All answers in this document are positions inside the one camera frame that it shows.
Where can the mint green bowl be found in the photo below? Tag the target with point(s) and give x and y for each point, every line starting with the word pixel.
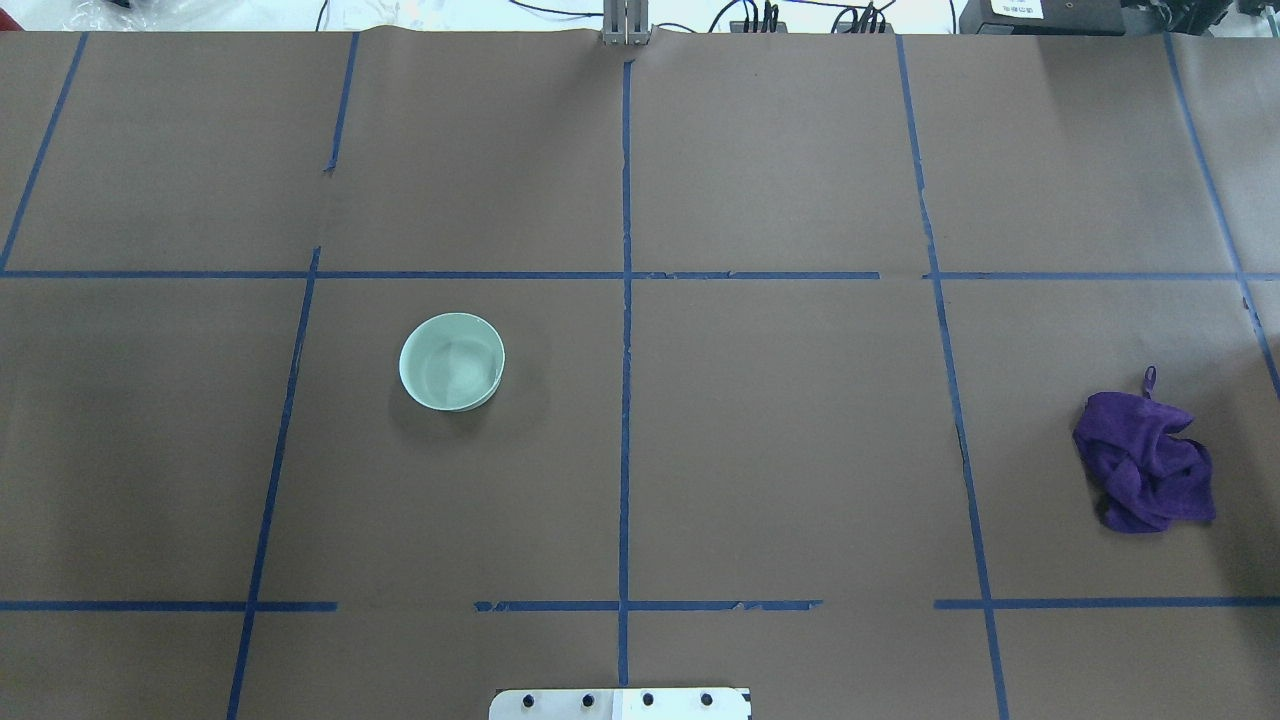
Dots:
pixel 452 362

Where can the black device with label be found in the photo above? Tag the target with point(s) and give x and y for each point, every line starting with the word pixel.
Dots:
pixel 1083 18

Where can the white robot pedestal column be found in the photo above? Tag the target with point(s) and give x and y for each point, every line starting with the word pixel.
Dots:
pixel 623 703

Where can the purple cloth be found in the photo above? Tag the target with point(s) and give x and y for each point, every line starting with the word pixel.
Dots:
pixel 1149 475

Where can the aluminium frame post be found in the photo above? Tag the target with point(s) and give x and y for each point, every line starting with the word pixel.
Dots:
pixel 626 23

